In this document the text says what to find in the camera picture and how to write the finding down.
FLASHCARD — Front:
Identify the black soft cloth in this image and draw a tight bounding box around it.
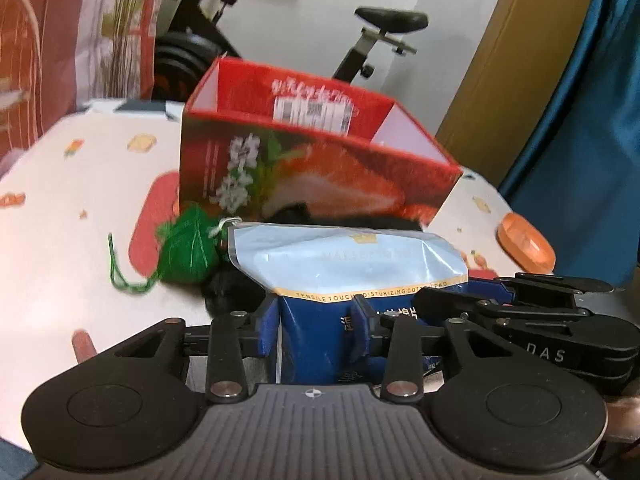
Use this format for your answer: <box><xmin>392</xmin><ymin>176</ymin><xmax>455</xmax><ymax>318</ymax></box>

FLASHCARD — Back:
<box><xmin>200</xmin><ymin>202</ymin><xmax>426</xmax><ymax>311</ymax></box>

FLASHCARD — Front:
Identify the orange round lid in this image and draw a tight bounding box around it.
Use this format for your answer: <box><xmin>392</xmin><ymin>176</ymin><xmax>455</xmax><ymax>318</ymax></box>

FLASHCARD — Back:
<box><xmin>497</xmin><ymin>212</ymin><xmax>556</xmax><ymax>273</ymax></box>

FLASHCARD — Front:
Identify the black exercise bike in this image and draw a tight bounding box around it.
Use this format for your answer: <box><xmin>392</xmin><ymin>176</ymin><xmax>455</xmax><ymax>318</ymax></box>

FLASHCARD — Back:
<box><xmin>152</xmin><ymin>0</ymin><xmax>430</xmax><ymax>101</ymax></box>

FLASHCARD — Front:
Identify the brown round peg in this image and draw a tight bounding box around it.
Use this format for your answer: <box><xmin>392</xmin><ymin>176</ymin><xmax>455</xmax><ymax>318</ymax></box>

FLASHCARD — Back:
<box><xmin>72</xmin><ymin>330</ymin><xmax>98</xmax><ymax>363</ymax></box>

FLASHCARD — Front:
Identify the blue curtain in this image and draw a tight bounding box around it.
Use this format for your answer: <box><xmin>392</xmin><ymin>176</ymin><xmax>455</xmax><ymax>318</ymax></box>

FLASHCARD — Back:
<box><xmin>497</xmin><ymin>0</ymin><xmax>640</xmax><ymax>291</ymax></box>

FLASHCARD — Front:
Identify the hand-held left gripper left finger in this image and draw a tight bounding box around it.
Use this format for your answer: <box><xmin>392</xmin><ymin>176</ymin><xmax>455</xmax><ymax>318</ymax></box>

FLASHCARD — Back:
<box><xmin>115</xmin><ymin>294</ymin><xmax>279</xmax><ymax>404</ymax></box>

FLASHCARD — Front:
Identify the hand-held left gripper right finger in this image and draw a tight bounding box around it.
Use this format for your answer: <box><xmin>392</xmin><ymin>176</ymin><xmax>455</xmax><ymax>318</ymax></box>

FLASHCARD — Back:
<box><xmin>351</xmin><ymin>297</ymin><xmax>506</xmax><ymax>404</ymax></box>

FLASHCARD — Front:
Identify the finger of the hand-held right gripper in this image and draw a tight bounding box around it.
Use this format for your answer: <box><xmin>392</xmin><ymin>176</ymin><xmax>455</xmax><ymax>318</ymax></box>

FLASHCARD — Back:
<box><xmin>470</xmin><ymin>273</ymin><xmax>615</xmax><ymax>308</ymax></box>
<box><xmin>415</xmin><ymin>286</ymin><xmax>590</xmax><ymax>333</ymax></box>

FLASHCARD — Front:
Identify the red floral printed curtain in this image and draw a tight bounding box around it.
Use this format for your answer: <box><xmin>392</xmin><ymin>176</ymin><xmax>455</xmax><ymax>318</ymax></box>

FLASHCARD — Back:
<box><xmin>0</xmin><ymin>0</ymin><xmax>168</xmax><ymax>161</ymax></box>

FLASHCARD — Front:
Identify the blue and white soft pouch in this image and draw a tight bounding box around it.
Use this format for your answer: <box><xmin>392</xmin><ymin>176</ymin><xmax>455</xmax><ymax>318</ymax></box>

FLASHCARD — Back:
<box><xmin>227</xmin><ymin>222</ymin><xmax>471</xmax><ymax>386</ymax></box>

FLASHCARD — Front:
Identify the green yarn tassel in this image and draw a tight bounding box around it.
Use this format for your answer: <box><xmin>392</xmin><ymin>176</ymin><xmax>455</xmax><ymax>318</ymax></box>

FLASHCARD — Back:
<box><xmin>109</xmin><ymin>205</ymin><xmax>236</xmax><ymax>293</ymax></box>

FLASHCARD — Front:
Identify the wooden door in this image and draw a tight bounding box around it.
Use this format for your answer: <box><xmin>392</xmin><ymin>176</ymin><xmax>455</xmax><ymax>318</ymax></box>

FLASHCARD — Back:
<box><xmin>435</xmin><ymin>0</ymin><xmax>601</xmax><ymax>186</ymax></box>

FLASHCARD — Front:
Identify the red cardboard box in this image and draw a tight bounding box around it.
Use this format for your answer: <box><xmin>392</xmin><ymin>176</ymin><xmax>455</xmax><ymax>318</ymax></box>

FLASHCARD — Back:
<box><xmin>179</xmin><ymin>56</ymin><xmax>463</xmax><ymax>226</ymax></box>

